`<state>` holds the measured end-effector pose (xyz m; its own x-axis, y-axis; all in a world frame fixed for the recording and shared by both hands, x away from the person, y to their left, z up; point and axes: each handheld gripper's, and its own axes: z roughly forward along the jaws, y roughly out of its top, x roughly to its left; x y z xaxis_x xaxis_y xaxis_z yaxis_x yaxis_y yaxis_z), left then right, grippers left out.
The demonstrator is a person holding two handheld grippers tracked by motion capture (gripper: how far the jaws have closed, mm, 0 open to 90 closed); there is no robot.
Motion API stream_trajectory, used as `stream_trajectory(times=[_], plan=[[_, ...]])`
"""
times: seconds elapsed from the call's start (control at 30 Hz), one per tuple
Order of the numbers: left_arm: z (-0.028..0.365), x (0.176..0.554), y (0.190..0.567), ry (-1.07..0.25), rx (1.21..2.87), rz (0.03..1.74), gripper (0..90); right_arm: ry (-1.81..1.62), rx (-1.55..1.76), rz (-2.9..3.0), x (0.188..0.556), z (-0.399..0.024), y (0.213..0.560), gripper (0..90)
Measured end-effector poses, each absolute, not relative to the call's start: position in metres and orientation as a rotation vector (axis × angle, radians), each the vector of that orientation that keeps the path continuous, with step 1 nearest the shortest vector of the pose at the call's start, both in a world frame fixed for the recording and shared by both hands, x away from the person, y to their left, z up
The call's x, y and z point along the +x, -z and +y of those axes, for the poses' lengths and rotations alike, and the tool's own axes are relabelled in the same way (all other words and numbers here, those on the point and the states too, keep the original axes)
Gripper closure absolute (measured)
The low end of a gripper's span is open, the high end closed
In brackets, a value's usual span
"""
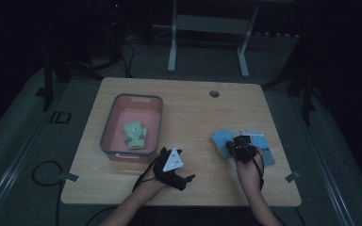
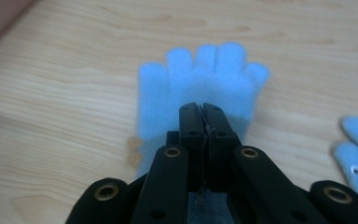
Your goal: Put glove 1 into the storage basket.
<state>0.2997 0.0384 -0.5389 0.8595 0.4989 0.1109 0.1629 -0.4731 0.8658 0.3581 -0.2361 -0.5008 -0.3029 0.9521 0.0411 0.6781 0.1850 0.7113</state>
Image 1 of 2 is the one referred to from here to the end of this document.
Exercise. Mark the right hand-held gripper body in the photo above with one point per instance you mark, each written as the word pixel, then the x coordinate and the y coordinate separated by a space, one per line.
pixel 242 149

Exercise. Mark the plain blue glove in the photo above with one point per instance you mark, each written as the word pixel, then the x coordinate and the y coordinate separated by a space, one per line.
pixel 221 141

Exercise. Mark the white metal desk frame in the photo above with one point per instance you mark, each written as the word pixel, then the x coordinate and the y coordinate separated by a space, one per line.
pixel 210 25

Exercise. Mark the pink bin with grey rim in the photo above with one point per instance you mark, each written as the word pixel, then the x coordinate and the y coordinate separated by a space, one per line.
pixel 132 109

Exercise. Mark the black equipment stand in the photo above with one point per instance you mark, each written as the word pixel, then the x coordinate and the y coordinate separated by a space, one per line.
pixel 62 62

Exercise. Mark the green glove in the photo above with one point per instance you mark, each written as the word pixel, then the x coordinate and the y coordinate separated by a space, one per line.
pixel 135 135

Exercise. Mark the blue glove with monster face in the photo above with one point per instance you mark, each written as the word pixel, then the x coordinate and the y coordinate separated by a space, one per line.
pixel 262 147

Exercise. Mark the grey table edge tab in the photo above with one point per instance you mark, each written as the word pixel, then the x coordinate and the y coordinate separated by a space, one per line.
pixel 292 176
pixel 69 177

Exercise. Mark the black tripod stand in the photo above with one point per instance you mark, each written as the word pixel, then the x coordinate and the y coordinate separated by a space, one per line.
pixel 298 78

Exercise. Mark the person's left hand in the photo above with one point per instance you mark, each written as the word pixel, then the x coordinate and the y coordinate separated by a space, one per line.
pixel 152 185

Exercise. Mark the metal floor rail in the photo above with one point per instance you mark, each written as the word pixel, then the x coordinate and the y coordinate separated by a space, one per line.
pixel 330 175
pixel 9 175

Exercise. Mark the person's right hand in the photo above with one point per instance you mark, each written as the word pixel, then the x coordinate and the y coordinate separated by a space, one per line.
pixel 250 174

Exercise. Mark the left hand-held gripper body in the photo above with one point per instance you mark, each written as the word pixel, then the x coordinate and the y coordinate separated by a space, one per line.
pixel 172 161

